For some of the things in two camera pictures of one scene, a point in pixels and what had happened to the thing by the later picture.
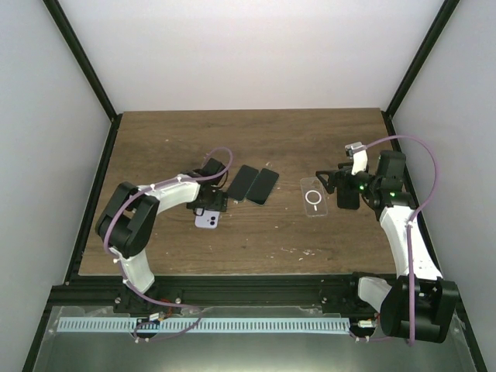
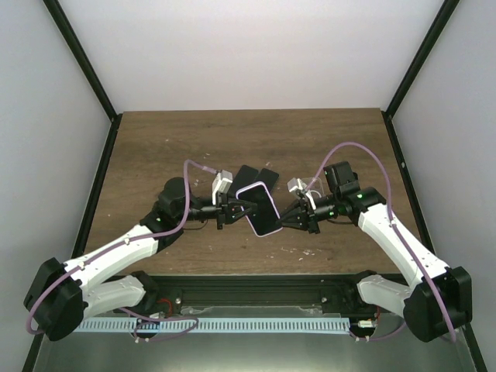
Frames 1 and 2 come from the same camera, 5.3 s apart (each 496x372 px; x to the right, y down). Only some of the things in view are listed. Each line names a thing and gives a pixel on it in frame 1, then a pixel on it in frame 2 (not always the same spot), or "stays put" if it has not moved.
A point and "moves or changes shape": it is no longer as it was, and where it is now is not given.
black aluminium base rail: (229, 293) stays put
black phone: (242, 182) stays put
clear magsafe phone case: (315, 197) stays put
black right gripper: (334, 175) -> (304, 206)
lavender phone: (209, 219) moves or changes shape
